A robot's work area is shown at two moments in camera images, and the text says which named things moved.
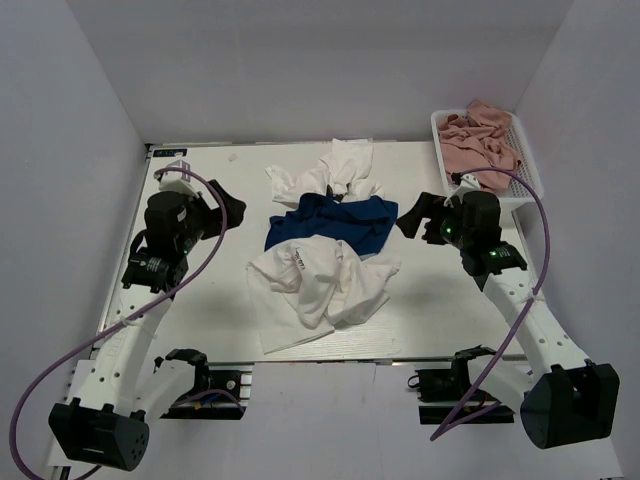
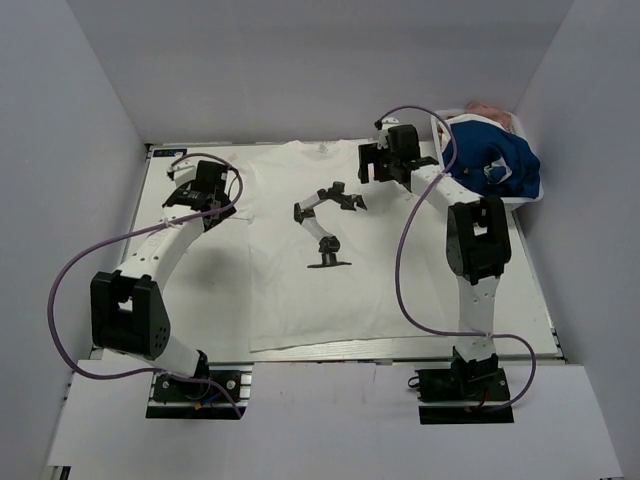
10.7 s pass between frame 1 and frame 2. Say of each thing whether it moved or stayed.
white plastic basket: stayed
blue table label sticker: stayed
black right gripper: moved
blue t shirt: moved
